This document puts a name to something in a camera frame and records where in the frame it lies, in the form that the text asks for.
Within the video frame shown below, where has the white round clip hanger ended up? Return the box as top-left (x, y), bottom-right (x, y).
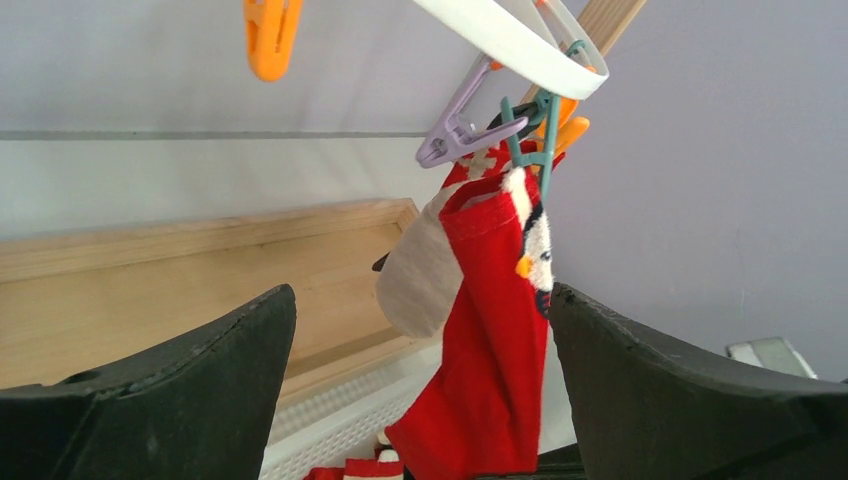
top-left (417, 0), bottom-right (609, 100)

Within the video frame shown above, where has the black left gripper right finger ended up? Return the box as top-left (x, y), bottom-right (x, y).
top-left (550, 283), bottom-right (847, 479)

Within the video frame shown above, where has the wooden hanger stand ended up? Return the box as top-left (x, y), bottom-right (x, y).
top-left (0, 0), bottom-right (649, 409)

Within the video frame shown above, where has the red sock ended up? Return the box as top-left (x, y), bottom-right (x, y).
top-left (386, 166), bottom-right (553, 479)
top-left (304, 431), bottom-right (406, 480)

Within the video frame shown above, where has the beige reindeer sock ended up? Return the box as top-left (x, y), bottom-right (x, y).
top-left (376, 183), bottom-right (463, 338)

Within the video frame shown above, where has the white perforated plastic basket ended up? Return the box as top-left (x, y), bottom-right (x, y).
top-left (259, 341), bottom-right (441, 479)

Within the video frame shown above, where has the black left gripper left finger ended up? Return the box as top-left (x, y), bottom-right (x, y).
top-left (1, 284), bottom-right (296, 479)

